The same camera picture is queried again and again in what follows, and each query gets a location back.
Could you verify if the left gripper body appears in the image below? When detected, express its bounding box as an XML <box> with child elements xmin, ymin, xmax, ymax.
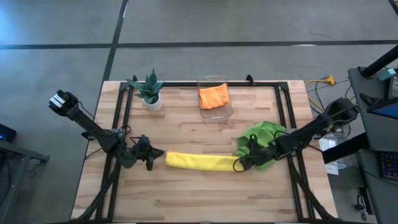
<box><xmin>123</xmin><ymin>145</ymin><xmax>156</xmax><ymax>169</ymax></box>

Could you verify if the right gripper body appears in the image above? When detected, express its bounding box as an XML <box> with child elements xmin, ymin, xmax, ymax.
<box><xmin>248</xmin><ymin>144</ymin><xmax>278</xmax><ymax>167</ymax></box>

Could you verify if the green microfiber towel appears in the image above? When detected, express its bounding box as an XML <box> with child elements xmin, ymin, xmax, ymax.
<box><xmin>235</xmin><ymin>121</ymin><xmax>287</xmax><ymax>171</ymax></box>

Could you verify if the yellow microfiber towel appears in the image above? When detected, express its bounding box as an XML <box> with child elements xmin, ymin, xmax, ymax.
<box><xmin>164</xmin><ymin>151</ymin><xmax>246</xmax><ymax>172</ymax></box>

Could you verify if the orange microfiber towel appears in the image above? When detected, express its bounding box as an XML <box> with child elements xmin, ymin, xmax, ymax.
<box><xmin>198</xmin><ymin>82</ymin><xmax>231</xmax><ymax>110</ymax></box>

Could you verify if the black table clamp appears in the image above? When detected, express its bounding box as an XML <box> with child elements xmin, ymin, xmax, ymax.
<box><xmin>81</xmin><ymin>129</ymin><xmax>103</xmax><ymax>141</ymax></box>

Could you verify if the clear plastic bin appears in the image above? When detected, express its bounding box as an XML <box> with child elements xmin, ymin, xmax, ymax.
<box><xmin>197</xmin><ymin>74</ymin><xmax>234</xmax><ymax>124</ymax></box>

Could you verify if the snake plant in white pot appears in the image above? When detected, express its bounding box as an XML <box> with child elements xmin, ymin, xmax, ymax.
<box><xmin>126</xmin><ymin>68</ymin><xmax>165</xmax><ymax>111</ymax></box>

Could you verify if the white paper sheet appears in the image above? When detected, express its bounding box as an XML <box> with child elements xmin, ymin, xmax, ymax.
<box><xmin>318</xmin><ymin>133</ymin><xmax>354</xmax><ymax>175</ymax></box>

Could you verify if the black metal bar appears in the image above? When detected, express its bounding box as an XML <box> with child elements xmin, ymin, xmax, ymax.
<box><xmin>322</xmin><ymin>132</ymin><xmax>369</xmax><ymax>165</ymax></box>

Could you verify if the grey desk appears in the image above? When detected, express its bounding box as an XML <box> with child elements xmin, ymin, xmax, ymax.
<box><xmin>347</xmin><ymin>66</ymin><xmax>398</xmax><ymax>153</ymax></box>

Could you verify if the dark metal side table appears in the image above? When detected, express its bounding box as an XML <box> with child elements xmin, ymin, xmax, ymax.
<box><xmin>0</xmin><ymin>139</ymin><xmax>50</xmax><ymax>224</ymax></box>

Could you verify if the black backlit keyboard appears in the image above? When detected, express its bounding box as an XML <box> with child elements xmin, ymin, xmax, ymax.
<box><xmin>377</xmin><ymin>151</ymin><xmax>398</xmax><ymax>182</ymax></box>

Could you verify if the blue-lit black device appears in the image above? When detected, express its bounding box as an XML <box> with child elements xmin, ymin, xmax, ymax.
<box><xmin>0</xmin><ymin>123</ymin><xmax>17</xmax><ymax>143</ymax></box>

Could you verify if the laptop with blue screen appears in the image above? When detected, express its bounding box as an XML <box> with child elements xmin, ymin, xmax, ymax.
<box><xmin>366</xmin><ymin>96</ymin><xmax>398</xmax><ymax>121</ymax></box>

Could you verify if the teal box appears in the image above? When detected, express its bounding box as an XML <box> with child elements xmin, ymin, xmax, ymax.
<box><xmin>378</xmin><ymin>68</ymin><xmax>397</xmax><ymax>82</ymax></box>

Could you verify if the black pole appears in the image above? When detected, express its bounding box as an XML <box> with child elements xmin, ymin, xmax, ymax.
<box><xmin>360</xmin><ymin>45</ymin><xmax>398</xmax><ymax>79</ymax></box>

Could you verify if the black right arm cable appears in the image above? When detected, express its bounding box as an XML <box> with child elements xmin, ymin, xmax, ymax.
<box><xmin>232</xmin><ymin>154</ymin><xmax>249</xmax><ymax>173</ymax></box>

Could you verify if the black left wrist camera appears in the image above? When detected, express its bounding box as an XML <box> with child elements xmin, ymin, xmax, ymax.
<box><xmin>137</xmin><ymin>134</ymin><xmax>152</xmax><ymax>150</ymax></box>

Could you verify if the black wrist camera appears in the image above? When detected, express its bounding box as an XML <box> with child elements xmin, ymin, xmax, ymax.
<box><xmin>137</xmin><ymin>134</ymin><xmax>152</xmax><ymax>150</ymax></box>
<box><xmin>247</xmin><ymin>134</ymin><xmax>261</xmax><ymax>152</ymax></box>

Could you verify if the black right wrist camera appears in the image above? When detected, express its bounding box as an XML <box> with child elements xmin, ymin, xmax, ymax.
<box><xmin>247</xmin><ymin>134</ymin><xmax>261</xmax><ymax>152</ymax></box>

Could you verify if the black aluminium rig frame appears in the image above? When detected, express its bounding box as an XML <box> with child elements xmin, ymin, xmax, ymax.
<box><xmin>72</xmin><ymin>73</ymin><xmax>339</xmax><ymax>223</ymax></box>

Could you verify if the yellow extension cord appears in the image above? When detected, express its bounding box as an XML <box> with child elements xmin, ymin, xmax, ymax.
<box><xmin>304</xmin><ymin>74</ymin><xmax>337</xmax><ymax>94</ymax></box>

